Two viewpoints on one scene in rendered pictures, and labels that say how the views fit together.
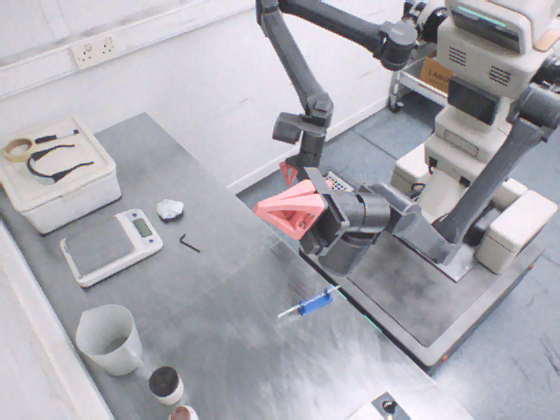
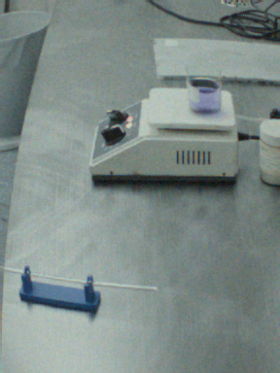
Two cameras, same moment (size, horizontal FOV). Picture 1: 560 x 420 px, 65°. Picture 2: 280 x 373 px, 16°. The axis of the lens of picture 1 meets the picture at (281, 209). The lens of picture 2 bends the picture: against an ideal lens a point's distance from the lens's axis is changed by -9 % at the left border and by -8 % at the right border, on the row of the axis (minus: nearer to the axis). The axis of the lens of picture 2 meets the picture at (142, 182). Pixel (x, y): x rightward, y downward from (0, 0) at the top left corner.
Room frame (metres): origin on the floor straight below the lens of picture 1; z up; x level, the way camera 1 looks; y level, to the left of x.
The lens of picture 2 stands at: (1.31, 0.61, 1.46)
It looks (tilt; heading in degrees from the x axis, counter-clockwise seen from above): 29 degrees down; 219
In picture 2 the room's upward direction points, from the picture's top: 1 degrees counter-clockwise
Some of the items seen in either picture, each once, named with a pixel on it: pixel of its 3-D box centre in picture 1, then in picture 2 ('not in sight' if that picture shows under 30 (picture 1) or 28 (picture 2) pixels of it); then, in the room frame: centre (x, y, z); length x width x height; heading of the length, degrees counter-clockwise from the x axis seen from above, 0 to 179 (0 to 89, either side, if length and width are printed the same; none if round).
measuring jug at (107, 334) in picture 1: (118, 346); not in sight; (0.45, 0.39, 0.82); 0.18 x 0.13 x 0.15; 54
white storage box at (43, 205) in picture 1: (57, 172); not in sight; (1.06, 0.75, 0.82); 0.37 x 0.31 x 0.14; 38
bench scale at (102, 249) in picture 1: (111, 243); not in sight; (0.80, 0.51, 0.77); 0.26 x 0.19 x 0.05; 125
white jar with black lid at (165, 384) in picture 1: (166, 385); not in sight; (0.37, 0.27, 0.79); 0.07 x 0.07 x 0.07
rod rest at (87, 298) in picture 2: (315, 300); (56, 287); (0.61, -0.09, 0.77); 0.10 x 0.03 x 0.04; 119
